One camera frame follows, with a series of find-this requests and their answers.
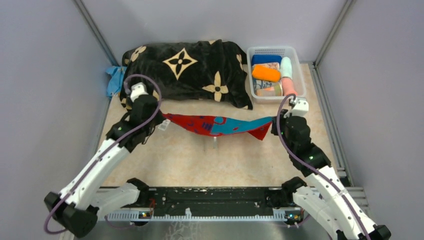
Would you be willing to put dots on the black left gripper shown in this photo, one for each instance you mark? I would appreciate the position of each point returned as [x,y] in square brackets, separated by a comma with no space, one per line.
[159,119]

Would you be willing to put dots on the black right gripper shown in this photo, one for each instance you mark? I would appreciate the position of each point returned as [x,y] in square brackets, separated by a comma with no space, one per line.
[283,115]

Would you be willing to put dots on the pink panda towel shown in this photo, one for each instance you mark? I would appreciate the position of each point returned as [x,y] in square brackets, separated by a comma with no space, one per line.
[288,86]

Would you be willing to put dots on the red blue patterned towel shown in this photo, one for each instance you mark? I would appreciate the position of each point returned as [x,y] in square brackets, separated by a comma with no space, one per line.
[217,126]

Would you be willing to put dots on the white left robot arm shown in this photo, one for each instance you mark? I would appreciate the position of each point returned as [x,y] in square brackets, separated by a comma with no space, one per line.
[78,206]

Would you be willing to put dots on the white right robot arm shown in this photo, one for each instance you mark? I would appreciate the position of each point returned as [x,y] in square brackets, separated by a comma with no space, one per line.
[321,193]

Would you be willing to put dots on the light blue cloth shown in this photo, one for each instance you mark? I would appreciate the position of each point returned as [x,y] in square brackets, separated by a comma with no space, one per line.
[115,83]

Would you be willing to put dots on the orange green rolled towel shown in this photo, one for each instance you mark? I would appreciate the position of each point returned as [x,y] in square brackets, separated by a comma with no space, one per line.
[272,91]

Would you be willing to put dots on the grey patterned rolled towel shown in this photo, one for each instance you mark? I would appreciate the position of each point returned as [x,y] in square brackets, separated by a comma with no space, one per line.
[261,84]

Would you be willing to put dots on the mint white rolled towel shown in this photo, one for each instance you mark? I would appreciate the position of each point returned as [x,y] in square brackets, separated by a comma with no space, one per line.
[285,68]

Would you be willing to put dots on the white plastic basket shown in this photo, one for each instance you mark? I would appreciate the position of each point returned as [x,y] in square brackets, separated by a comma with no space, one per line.
[284,51]

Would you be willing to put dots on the beige orange rolled towel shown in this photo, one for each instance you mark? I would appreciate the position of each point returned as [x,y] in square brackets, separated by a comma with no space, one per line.
[269,65]

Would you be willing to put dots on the black floral blanket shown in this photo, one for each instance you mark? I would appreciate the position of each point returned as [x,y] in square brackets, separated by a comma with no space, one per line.
[213,70]

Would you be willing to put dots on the dark blue rolled towel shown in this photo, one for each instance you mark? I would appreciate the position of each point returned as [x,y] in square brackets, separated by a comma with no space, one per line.
[265,58]

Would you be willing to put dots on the white slotted cable duct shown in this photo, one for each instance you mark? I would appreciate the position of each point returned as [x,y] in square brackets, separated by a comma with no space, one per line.
[136,216]

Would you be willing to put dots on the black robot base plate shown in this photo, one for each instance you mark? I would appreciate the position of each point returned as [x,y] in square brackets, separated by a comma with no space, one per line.
[215,201]

